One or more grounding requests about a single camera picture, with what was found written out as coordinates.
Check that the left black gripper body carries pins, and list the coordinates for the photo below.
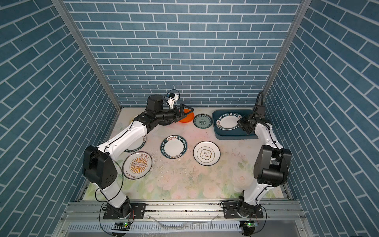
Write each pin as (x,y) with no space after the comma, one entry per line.
(167,114)

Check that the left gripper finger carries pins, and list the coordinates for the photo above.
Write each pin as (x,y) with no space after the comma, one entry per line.
(186,109)
(179,116)

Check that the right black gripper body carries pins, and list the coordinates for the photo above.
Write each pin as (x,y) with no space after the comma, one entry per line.
(245,123)

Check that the green rim plate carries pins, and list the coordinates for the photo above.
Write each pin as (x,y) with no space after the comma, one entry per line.
(228,121)
(137,145)
(173,147)

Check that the white flower outline plate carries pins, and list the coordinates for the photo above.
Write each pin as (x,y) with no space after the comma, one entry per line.
(206,153)

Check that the orange sunburst plate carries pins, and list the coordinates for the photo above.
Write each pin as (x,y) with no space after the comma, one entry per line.
(137,165)

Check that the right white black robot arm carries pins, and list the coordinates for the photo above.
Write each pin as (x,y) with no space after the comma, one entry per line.
(272,165)

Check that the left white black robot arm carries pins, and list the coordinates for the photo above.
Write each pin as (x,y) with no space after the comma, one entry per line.
(99,162)

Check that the teal plastic bin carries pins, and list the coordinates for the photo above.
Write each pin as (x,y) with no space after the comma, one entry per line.
(236,134)

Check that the small blue patterned plate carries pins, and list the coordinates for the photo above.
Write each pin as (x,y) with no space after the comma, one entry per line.
(202,121)

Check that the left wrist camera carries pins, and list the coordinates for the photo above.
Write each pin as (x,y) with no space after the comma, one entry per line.
(172,96)

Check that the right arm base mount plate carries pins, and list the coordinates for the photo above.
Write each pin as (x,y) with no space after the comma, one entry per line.
(231,210)

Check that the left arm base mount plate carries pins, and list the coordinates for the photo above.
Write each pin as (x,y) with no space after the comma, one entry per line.
(134,211)

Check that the aluminium rail frame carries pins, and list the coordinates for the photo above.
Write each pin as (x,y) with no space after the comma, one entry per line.
(281,218)

